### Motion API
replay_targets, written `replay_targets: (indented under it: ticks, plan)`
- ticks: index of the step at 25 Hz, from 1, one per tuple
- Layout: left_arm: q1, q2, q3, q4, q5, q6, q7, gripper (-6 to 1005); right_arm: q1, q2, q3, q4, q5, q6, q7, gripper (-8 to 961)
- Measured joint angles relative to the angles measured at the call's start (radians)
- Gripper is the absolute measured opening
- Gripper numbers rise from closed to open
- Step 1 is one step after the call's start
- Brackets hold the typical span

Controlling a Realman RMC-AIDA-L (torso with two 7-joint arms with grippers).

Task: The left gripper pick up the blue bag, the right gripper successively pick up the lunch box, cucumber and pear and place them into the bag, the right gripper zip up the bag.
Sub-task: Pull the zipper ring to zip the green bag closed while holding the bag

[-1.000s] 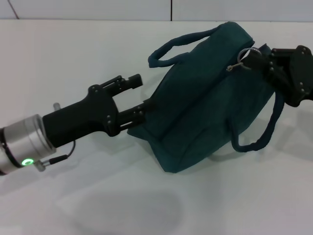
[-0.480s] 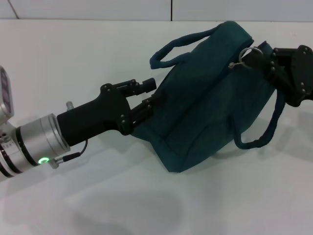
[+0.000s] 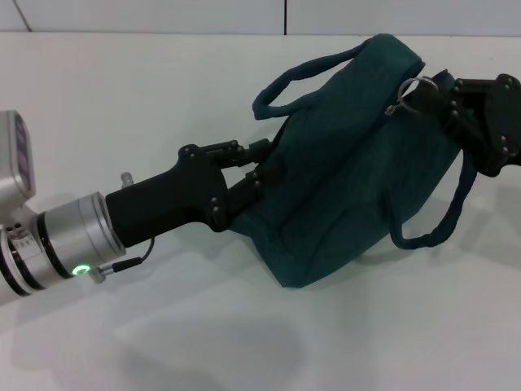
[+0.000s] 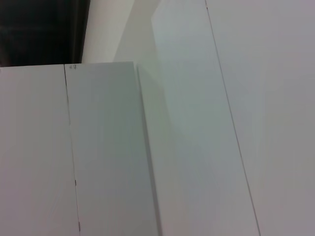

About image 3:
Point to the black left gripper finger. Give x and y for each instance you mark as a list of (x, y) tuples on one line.
[(240, 152), (250, 189)]

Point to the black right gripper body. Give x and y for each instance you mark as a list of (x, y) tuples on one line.
[(504, 130)]

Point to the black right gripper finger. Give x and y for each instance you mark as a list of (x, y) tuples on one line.
[(474, 130), (447, 95)]

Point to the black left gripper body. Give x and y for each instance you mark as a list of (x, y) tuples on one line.
[(171, 199)]

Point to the dark teal lunch bag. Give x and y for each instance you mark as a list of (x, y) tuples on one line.
[(334, 183)]

